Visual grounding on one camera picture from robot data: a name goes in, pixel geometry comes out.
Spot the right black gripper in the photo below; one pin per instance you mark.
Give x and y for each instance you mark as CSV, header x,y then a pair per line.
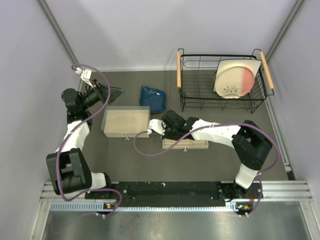
x,y
166,136

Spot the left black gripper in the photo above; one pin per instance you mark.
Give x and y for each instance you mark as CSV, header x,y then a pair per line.
x,y
101,91

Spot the beige jewelry tray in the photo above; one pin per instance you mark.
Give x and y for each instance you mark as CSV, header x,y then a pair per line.
x,y
186,144

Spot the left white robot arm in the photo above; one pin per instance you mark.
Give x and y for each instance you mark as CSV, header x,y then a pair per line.
x,y
67,165

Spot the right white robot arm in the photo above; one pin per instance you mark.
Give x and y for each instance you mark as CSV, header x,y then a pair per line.
x,y
251,145

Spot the beige jewelry box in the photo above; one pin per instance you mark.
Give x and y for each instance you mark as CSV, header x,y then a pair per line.
x,y
125,121

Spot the cream and pink plate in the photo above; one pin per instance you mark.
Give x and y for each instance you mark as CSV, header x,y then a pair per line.
x,y
234,78

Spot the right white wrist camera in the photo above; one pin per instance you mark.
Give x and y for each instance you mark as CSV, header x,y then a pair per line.
x,y
156,126

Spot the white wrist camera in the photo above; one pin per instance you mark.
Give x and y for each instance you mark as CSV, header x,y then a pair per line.
x,y
85,75
156,126

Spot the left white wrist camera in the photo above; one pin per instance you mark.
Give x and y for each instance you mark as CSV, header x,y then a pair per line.
x,y
85,75

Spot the black wire dish rack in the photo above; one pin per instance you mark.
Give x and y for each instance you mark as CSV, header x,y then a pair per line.
x,y
196,78

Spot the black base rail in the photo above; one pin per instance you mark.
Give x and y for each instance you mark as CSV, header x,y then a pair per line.
x,y
185,188

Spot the blue-grey cable duct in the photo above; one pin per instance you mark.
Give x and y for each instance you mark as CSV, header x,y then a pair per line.
x,y
102,206

